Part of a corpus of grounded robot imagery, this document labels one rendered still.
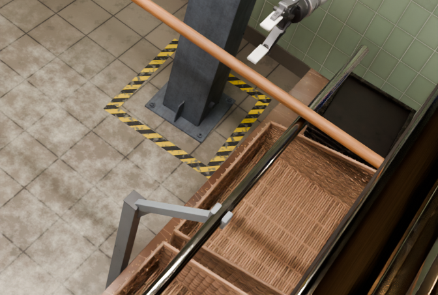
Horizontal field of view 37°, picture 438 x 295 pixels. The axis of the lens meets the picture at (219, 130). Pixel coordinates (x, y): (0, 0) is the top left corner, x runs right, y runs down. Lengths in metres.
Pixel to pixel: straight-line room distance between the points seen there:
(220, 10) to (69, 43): 1.01
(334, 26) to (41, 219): 1.57
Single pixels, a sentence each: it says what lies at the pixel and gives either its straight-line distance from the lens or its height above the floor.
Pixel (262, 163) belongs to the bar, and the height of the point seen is 1.17.
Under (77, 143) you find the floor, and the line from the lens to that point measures 2.89.
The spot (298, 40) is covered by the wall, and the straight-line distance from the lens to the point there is 3.26.
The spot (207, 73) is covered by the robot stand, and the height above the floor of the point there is 0.37.
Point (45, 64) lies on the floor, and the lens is 3.15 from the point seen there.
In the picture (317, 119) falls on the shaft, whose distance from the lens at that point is 1.62.
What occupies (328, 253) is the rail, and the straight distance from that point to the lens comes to 1.16.
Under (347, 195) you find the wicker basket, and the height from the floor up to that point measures 0.64.
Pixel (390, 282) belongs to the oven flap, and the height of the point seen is 1.47.
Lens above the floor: 2.41
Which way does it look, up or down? 53 degrees down
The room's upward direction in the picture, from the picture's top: 21 degrees clockwise
